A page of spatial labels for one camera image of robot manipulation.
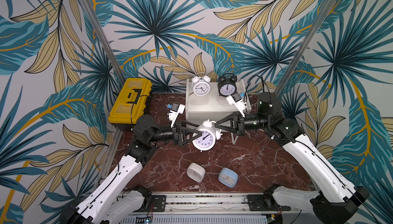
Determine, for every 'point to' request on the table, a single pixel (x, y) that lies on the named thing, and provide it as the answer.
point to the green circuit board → (143, 220)
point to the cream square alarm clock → (196, 172)
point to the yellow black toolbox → (132, 101)
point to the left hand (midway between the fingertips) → (199, 135)
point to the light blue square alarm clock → (228, 177)
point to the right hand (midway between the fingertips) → (215, 125)
